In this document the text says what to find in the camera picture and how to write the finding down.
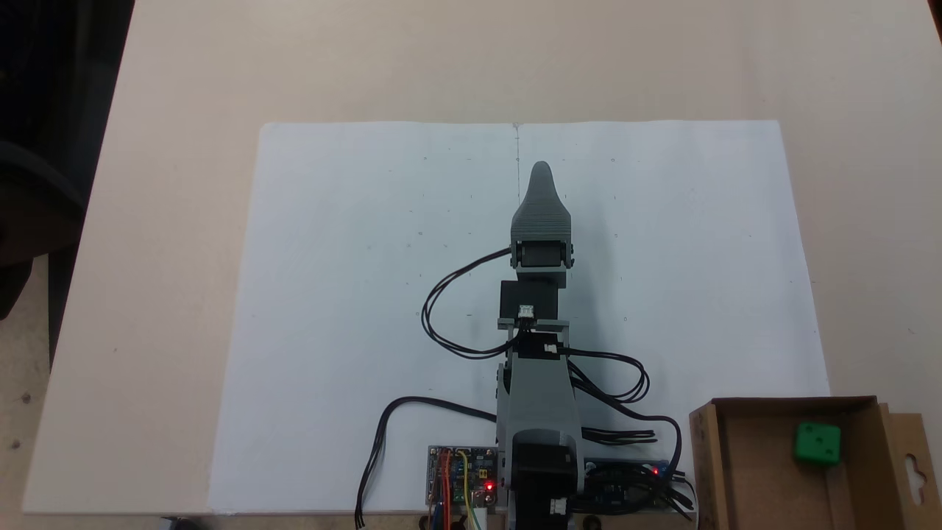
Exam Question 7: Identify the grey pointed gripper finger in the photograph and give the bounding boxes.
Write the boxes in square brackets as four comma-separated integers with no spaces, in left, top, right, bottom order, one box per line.
[511,160,573,245]

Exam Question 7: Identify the green dice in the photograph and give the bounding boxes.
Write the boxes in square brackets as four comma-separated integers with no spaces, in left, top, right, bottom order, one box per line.
[793,421,843,466]

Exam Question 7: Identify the white paper sheet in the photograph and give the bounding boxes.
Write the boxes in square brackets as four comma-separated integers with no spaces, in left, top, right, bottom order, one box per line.
[208,119,832,515]

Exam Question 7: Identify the blue circuit board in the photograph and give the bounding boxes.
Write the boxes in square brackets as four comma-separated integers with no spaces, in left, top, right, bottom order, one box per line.
[585,460,693,512]

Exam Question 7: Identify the brown cardboard box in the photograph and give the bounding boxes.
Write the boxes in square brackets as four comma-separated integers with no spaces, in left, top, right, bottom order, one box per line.
[689,395,942,530]

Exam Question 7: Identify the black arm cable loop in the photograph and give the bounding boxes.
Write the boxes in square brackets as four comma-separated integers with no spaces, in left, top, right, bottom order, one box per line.
[422,248,516,360]
[563,347,651,403]

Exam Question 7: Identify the black cable bundle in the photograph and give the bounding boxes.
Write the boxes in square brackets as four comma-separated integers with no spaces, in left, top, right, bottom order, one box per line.
[581,427,657,447]

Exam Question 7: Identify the long black cable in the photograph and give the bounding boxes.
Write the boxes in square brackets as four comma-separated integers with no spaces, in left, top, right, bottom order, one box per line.
[355,396,505,529]

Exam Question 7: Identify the circuit board with jumper wires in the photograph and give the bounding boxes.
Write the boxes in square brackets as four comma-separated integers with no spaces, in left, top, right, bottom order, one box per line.
[428,445,499,510]

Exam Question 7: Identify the yellow jumper wire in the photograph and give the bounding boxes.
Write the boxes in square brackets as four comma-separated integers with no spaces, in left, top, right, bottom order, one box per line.
[458,450,483,530]

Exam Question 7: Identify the orange jumper wire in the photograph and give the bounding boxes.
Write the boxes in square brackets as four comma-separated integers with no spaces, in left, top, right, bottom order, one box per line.
[439,450,453,530]

